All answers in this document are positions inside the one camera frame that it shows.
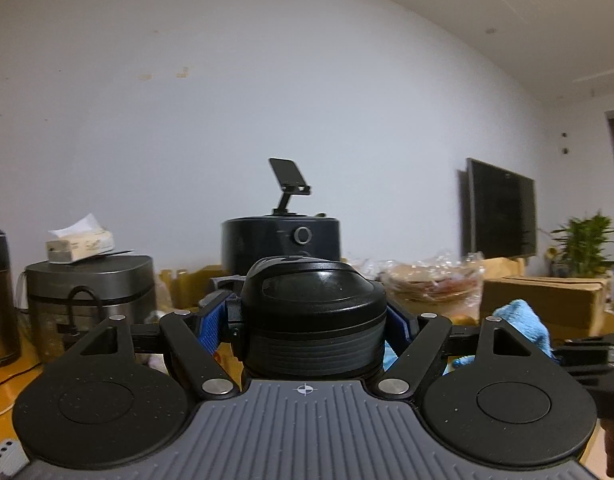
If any black phone stand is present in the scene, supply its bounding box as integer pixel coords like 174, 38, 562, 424
268, 157, 312, 217

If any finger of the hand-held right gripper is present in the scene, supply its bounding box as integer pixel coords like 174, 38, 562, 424
552, 337, 614, 376

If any plastic bag of flatbread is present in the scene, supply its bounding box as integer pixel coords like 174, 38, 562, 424
382, 252, 488, 318

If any cardboard box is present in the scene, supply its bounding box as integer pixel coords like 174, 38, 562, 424
479, 275, 612, 338

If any green potted plant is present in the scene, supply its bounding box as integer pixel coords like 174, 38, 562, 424
549, 212, 614, 278

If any dark blue air fryer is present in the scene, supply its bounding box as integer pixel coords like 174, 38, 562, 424
221, 215, 342, 281

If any black flat television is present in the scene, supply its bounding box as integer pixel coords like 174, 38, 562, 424
459, 157, 538, 260

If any tissue box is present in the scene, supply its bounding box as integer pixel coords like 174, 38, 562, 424
45, 213, 116, 264

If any white power strip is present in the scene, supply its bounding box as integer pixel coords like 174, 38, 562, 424
0, 437, 30, 478

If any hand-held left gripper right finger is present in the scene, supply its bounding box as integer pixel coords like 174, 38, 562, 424
377, 300, 545, 403

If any grey rice cooker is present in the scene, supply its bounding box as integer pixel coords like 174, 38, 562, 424
24, 255, 156, 363

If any black power cord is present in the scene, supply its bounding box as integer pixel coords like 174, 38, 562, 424
57, 286, 110, 341

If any white cable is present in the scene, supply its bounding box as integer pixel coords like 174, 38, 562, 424
0, 360, 42, 421

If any blue microfiber cloth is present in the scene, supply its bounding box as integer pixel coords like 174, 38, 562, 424
384, 299, 555, 376

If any black gradient water bottle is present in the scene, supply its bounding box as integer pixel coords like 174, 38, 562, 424
226, 255, 388, 381

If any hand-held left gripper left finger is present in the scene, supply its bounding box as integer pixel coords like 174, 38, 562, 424
69, 292, 240, 398

